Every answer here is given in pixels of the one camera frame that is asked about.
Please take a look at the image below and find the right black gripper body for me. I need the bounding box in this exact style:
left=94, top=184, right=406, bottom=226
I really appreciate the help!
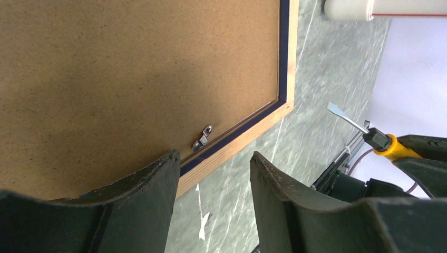
left=310, top=150, right=413, bottom=203

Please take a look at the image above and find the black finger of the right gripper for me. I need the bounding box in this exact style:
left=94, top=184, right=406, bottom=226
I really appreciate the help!
left=393, top=157, right=446, bottom=198
left=397, top=135, right=446, bottom=161

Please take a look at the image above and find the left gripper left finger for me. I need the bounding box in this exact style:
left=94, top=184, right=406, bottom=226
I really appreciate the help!
left=1, top=150, right=180, bottom=252

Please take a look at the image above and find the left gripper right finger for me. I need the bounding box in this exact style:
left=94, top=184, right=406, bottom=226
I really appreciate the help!
left=250, top=152, right=446, bottom=252

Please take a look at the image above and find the yellow handled screwdriver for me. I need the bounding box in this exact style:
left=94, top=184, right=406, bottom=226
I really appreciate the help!
left=327, top=103, right=421, bottom=161

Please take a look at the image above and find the blue picture frame with photo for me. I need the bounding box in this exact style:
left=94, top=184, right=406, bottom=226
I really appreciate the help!
left=1, top=1, right=299, bottom=199

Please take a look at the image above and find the white PVC pipe stand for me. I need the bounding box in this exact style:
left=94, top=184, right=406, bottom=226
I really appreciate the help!
left=324, top=0, right=446, bottom=21

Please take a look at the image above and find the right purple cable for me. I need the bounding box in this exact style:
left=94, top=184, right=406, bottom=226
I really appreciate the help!
left=347, top=148, right=420, bottom=194

